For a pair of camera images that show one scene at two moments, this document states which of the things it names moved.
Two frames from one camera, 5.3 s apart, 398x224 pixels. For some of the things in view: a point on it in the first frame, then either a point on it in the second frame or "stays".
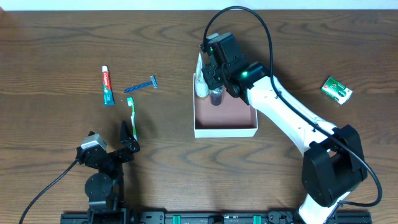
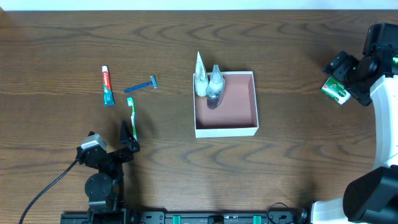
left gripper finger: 127,138 stays
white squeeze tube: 201,88 stays
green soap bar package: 336,90 stays
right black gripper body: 211,74 to 342,70
